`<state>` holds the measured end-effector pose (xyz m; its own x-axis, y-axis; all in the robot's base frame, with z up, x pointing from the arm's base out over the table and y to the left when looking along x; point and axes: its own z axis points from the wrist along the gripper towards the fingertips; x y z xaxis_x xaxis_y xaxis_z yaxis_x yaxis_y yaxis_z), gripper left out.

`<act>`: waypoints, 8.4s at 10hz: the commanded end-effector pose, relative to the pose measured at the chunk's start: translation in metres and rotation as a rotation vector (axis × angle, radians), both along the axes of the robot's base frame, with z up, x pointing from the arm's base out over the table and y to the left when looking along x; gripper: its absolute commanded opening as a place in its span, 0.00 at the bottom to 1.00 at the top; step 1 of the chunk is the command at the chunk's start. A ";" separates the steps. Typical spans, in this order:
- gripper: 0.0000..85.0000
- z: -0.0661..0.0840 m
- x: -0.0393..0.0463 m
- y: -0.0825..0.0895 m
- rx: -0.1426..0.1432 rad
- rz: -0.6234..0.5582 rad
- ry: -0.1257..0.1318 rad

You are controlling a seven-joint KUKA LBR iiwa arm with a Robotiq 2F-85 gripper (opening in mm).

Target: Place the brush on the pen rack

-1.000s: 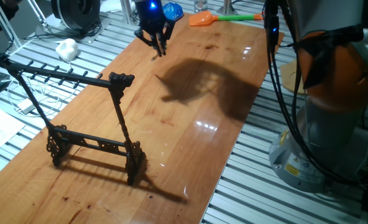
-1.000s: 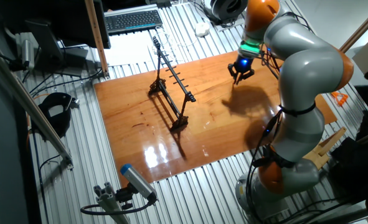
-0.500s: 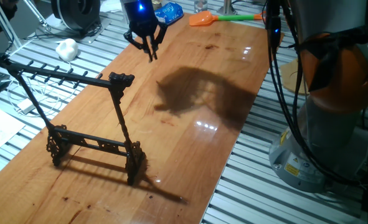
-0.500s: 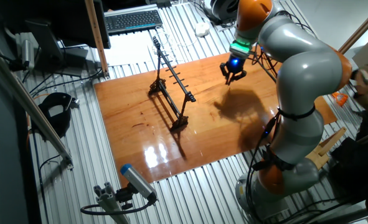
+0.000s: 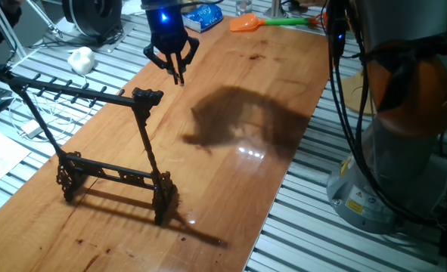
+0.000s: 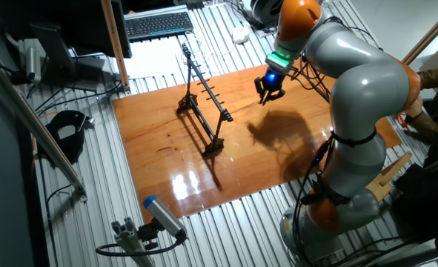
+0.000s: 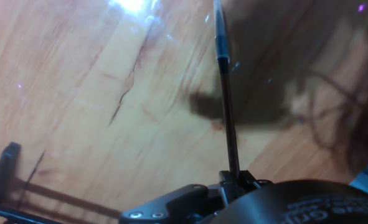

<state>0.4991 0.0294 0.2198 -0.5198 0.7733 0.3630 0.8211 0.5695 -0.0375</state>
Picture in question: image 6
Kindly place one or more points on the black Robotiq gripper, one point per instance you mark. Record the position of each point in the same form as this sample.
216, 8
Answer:
272, 79

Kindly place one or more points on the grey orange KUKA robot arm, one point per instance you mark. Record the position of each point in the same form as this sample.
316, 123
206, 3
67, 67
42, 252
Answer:
367, 92

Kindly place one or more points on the brown sleeved forearm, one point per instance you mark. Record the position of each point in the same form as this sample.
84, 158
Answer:
437, 126

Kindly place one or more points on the black ornate pen rack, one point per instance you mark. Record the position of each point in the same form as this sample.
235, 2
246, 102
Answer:
214, 145

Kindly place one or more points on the bare person hand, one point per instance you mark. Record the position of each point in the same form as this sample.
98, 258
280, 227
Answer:
414, 107

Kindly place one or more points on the white rounded plastic object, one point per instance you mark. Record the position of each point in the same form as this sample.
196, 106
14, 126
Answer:
241, 35

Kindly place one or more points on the black round fan device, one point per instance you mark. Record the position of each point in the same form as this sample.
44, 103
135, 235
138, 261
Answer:
263, 13

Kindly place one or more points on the glossy brown wooden board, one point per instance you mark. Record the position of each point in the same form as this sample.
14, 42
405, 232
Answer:
166, 130

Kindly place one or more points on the white paper sheet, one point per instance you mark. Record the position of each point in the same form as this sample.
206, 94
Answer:
152, 59

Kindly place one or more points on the black computer keyboard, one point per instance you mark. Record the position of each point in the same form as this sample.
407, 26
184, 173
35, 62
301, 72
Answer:
158, 25

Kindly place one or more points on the orange green toy shovel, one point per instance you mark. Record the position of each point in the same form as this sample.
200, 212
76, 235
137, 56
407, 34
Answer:
401, 119

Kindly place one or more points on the pale wooden block stand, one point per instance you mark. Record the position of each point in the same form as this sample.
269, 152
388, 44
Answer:
389, 178

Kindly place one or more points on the black computer monitor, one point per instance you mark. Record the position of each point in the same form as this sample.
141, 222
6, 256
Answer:
85, 22

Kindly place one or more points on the light wooden frame beam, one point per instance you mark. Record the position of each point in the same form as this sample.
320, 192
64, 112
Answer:
115, 44
426, 37

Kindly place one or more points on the silver camera with blue cap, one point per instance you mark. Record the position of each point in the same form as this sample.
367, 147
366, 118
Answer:
163, 217

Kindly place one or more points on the aluminium profile post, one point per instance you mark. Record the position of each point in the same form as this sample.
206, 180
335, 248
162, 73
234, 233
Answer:
129, 241

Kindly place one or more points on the grey metal rail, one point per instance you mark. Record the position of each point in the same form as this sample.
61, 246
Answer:
37, 126

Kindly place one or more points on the silver cylindrical camera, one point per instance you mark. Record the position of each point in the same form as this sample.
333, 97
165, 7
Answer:
33, 65

